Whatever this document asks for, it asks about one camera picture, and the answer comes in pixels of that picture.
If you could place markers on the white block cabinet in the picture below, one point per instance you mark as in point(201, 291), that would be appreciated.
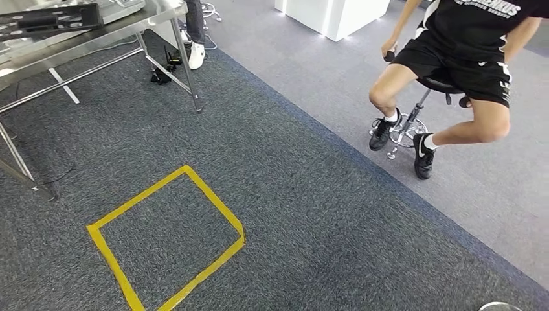
point(334, 17)

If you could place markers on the person's black sneaker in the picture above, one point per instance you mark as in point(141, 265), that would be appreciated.
point(423, 163)
point(379, 135)

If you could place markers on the chrome stool base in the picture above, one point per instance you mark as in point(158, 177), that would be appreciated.
point(210, 6)

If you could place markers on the silver stamped metal panel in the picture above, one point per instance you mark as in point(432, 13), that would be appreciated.
point(124, 8)

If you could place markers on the black device with antenna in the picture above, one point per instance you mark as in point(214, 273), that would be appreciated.
point(161, 77)

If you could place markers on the black plastic frame part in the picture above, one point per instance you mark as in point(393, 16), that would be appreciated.
point(47, 20)

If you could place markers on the black chrome stool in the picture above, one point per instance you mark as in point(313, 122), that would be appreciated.
point(441, 86)

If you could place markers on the person's white shoe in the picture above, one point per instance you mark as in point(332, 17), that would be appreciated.
point(197, 56)

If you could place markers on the stainless steel workbench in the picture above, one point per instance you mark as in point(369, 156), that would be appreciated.
point(163, 10)

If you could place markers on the yellow floor tape square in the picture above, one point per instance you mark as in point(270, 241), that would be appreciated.
point(98, 240)

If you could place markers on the person's left black sneaker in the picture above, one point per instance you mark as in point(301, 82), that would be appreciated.
point(423, 163)

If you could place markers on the person's right black sneaker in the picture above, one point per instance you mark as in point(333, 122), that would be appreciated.
point(379, 135)

